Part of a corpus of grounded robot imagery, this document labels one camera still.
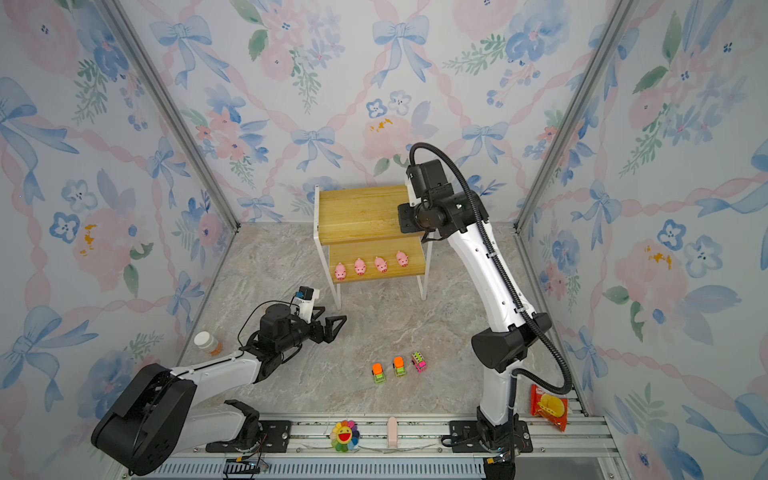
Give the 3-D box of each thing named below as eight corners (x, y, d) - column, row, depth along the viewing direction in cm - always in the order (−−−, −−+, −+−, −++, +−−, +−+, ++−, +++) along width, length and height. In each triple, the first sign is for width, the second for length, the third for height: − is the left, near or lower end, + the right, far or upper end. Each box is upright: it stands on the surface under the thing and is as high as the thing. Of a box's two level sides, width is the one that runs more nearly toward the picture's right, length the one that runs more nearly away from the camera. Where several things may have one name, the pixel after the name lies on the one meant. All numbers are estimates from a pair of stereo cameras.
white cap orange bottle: (206, 355, 89) (191, 344, 82) (210, 343, 91) (196, 331, 85) (219, 355, 89) (206, 344, 82) (224, 343, 91) (211, 331, 85)
